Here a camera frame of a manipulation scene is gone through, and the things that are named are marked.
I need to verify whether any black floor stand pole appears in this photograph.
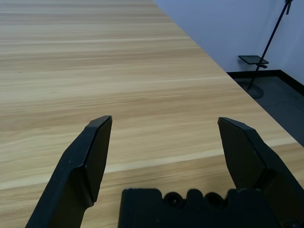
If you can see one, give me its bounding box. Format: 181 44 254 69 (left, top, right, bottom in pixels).
237 0 295 99

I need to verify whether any black stand tray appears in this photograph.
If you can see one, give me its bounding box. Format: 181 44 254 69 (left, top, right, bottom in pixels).
238 55 269 69

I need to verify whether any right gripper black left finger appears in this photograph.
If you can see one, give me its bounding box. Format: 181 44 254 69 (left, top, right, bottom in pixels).
25 115 113 228

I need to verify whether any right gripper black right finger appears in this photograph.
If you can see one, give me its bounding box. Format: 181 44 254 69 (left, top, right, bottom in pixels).
217 116 304 228

